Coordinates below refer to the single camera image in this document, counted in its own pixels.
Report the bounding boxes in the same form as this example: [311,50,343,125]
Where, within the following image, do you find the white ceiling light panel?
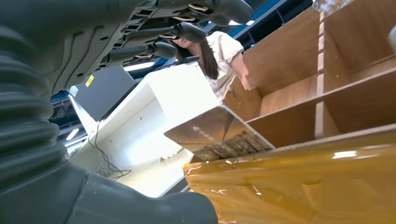
[123,61,156,72]
[65,128,80,141]

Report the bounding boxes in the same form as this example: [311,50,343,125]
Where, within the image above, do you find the ribbed grey left arm sleeve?
[0,26,68,191]

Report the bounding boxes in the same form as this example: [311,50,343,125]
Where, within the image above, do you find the thin black cable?
[87,120,133,181]

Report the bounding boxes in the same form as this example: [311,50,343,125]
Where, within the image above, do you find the white reception counter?
[69,62,221,198]

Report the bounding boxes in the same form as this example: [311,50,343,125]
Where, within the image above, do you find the person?
[171,30,252,98]

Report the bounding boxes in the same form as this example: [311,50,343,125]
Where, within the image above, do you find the wooden compartment rack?
[222,0,396,150]

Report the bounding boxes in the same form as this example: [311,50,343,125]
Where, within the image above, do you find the grey laptop with yellow sticker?
[68,65,137,123]

